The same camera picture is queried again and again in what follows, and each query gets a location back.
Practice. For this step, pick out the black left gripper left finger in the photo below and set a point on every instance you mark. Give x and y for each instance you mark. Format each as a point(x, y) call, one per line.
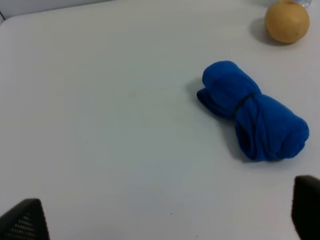
point(25, 221)

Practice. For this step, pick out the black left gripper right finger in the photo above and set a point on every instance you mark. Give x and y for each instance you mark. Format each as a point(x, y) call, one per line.
point(305, 211)

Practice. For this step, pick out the clear water bottle green label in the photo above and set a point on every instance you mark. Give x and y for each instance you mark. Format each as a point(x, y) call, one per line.
point(304, 3)

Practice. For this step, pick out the blue rolled cloth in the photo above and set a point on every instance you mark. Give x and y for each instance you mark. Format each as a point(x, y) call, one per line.
point(266, 129)

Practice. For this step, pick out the tan round fruit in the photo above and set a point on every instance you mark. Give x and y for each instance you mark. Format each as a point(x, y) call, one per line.
point(287, 22)

